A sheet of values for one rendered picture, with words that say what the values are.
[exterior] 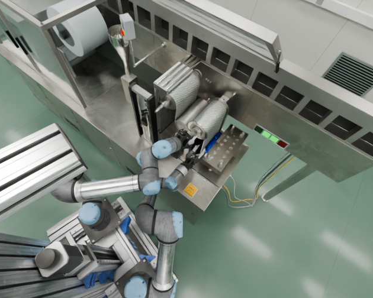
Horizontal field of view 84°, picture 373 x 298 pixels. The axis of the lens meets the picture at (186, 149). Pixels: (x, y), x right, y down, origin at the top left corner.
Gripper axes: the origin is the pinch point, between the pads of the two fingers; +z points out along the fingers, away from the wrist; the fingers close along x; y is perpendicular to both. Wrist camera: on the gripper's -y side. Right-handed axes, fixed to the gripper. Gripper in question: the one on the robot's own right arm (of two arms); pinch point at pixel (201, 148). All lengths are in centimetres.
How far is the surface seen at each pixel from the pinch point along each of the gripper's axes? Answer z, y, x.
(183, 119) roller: 3.0, 14.3, 18.6
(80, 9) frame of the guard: 5, 50, 102
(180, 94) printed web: 7.0, 29.5, 25.4
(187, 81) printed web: 17.1, 31.2, 27.7
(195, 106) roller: 17.1, 14.2, 19.2
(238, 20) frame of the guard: -4, 90, -1
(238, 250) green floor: -15, -109, -77
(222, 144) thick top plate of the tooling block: 16.4, -6.6, -8.9
